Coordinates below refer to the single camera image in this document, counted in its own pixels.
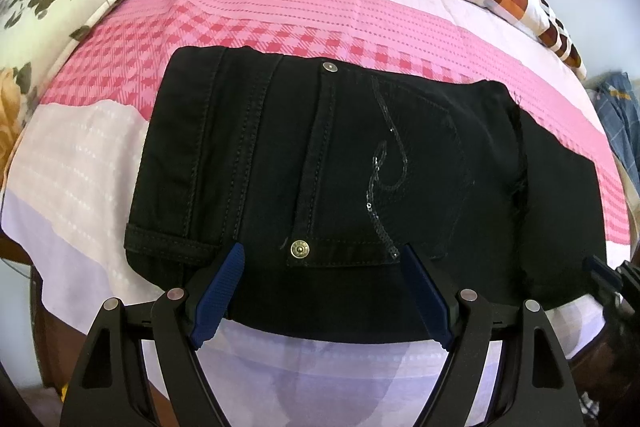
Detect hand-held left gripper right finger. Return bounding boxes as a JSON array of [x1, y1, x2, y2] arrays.
[[400, 244, 583, 427]]

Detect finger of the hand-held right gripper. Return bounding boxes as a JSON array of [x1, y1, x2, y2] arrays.
[[582, 255, 623, 303]]

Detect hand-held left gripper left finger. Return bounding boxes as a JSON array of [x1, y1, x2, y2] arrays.
[[60, 243, 246, 427]]

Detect black pants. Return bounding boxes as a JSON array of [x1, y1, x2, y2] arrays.
[[123, 46, 608, 343]]

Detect blue plaid cloth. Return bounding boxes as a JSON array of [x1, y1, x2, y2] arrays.
[[587, 72, 636, 168]]

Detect pink checked bedsheet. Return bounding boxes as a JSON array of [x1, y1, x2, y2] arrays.
[[0, 0, 626, 427]]

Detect wooden bed frame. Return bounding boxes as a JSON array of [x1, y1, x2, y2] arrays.
[[30, 252, 71, 395]]

